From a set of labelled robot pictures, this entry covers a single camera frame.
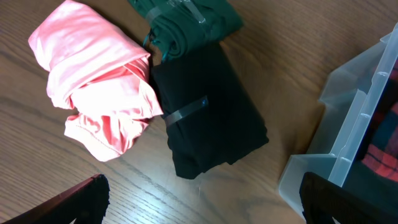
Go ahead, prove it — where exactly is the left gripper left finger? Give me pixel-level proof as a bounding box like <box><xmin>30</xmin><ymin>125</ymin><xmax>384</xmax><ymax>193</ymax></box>
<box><xmin>4</xmin><ymin>174</ymin><xmax>110</xmax><ymax>224</ymax></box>

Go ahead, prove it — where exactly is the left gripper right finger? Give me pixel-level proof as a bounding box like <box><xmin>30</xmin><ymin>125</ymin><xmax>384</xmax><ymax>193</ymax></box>
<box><xmin>299</xmin><ymin>172</ymin><xmax>397</xmax><ymax>224</ymax></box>

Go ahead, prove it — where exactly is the black garment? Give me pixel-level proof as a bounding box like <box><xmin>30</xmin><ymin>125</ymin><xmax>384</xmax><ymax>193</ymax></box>
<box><xmin>150</xmin><ymin>43</ymin><xmax>269</xmax><ymax>179</ymax></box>
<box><xmin>343</xmin><ymin>161</ymin><xmax>397</xmax><ymax>215</ymax></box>

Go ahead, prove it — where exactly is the red plaid shirt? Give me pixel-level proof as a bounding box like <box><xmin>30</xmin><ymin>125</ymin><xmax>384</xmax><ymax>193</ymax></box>
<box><xmin>361</xmin><ymin>64</ymin><xmax>397</xmax><ymax>182</ymax></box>

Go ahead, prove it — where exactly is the clear plastic storage bin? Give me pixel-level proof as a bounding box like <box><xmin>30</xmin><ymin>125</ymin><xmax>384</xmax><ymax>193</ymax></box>
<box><xmin>279</xmin><ymin>29</ymin><xmax>397</xmax><ymax>216</ymax></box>

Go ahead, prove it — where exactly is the pink folded garment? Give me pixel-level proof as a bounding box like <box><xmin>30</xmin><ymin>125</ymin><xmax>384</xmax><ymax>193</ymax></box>
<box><xmin>29</xmin><ymin>1</ymin><xmax>162</xmax><ymax>162</ymax></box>

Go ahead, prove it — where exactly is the dark green folded garment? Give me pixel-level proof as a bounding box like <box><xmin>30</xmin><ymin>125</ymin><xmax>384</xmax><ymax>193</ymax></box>
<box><xmin>129</xmin><ymin>0</ymin><xmax>243</xmax><ymax>61</ymax></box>

